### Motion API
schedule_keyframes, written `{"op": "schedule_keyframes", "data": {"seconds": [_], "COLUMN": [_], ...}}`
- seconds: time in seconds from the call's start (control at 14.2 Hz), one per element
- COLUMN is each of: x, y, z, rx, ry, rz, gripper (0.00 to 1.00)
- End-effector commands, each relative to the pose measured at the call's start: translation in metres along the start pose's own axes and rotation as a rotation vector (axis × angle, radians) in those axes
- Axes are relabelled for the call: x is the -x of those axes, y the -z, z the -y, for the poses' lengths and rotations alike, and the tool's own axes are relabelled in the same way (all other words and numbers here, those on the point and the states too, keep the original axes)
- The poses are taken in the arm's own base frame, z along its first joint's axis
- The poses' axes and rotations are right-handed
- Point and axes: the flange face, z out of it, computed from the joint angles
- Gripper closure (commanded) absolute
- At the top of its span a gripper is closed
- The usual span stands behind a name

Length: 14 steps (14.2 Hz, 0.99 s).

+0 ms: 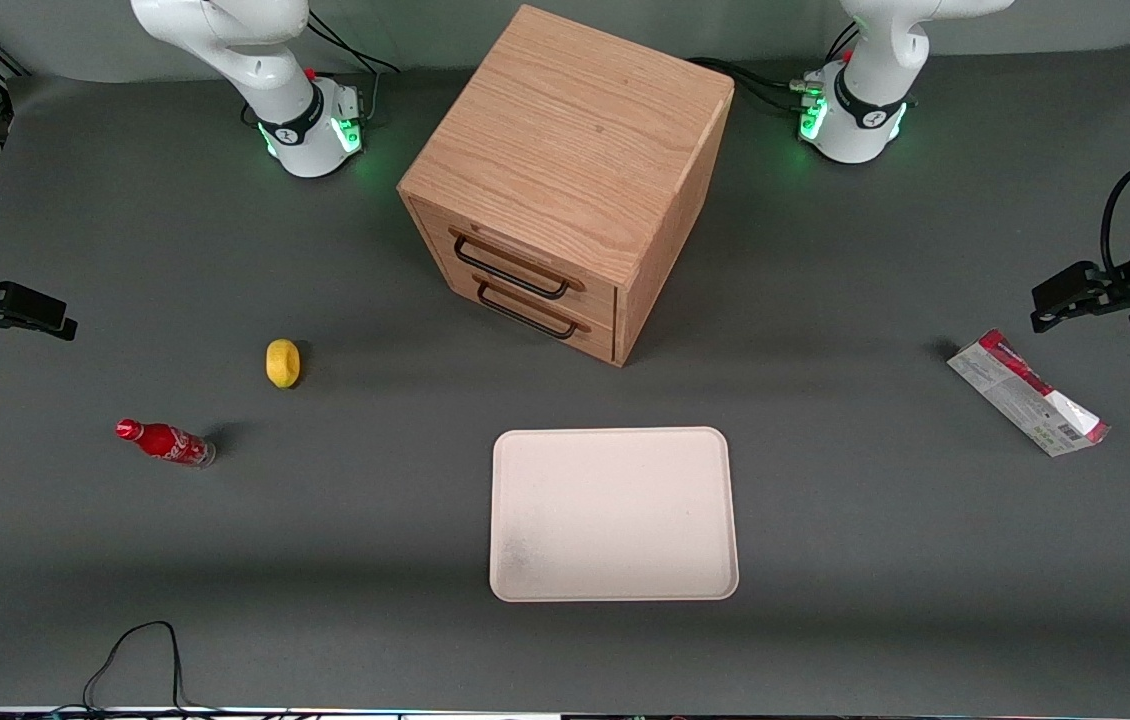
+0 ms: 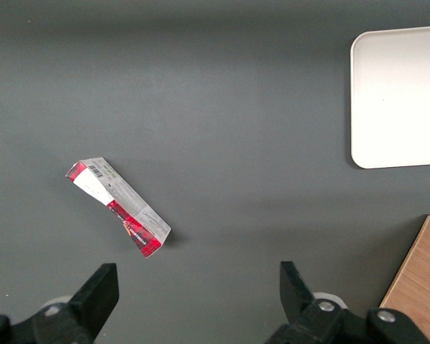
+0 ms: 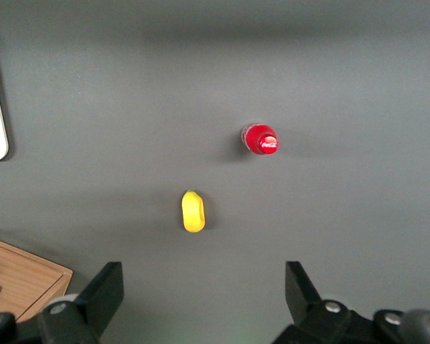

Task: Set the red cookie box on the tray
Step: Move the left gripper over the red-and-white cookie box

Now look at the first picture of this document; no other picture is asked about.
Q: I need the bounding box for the red cookie box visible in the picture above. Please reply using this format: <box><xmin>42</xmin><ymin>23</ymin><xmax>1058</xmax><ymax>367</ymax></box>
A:
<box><xmin>947</xmin><ymin>329</ymin><xmax>1112</xmax><ymax>458</ymax></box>

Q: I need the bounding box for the cream plastic tray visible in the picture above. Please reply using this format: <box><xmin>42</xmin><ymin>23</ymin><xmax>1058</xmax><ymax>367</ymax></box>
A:
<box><xmin>489</xmin><ymin>427</ymin><xmax>740</xmax><ymax>603</ymax></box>

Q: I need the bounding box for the red cola bottle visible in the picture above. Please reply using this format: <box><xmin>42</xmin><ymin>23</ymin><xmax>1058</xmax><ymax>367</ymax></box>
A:
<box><xmin>115</xmin><ymin>418</ymin><xmax>217</xmax><ymax>469</ymax></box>

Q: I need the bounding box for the yellow lemon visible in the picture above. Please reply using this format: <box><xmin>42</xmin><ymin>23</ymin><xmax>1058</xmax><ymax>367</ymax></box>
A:
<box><xmin>265</xmin><ymin>338</ymin><xmax>303</xmax><ymax>389</ymax></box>

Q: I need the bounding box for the oak wooden drawer front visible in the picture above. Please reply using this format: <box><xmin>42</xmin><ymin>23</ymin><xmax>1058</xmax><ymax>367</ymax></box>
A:
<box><xmin>433</xmin><ymin>252</ymin><xmax>620</xmax><ymax>363</ymax></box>
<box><xmin>413</xmin><ymin>200</ymin><xmax>620</xmax><ymax>323</ymax></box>

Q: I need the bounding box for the oak wooden drawer cabinet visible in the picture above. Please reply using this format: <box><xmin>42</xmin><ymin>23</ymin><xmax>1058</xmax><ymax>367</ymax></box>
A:
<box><xmin>397</xmin><ymin>4</ymin><xmax>736</xmax><ymax>368</ymax></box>

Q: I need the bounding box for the thin black table cable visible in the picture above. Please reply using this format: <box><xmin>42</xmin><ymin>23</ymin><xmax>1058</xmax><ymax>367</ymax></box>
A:
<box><xmin>55</xmin><ymin>620</ymin><xmax>218</xmax><ymax>717</ymax></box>

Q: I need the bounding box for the black right base cable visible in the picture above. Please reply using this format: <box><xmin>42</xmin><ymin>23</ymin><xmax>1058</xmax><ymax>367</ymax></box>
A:
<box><xmin>305</xmin><ymin>8</ymin><xmax>402</xmax><ymax>126</ymax></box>

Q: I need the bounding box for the black base cable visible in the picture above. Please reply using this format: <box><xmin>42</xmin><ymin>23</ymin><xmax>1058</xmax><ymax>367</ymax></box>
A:
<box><xmin>688</xmin><ymin>55</ymin><xmax>822</xmax><ymax>113</ymax></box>
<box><xmin>305</xmin><ymin>8</ymin><xmax>402</xmax><ymax>126</ymax></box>

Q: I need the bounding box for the black left base cable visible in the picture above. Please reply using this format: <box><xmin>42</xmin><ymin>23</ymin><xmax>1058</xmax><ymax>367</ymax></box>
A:
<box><xmin>688</xmin><ymin>55</ymin><xmax>822</xmax><ymax>113</ymax></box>

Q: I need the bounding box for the black metal drawer handle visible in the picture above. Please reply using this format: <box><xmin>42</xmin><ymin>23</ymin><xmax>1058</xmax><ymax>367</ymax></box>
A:
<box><xmin>475</xmin><ymin>280</ymin><xmax>582</xmax><ymax>341</ymax></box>
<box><xmin>452</xmin><ymin>232</ymin><xmax>572</xmax><ymax>301</ymax></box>

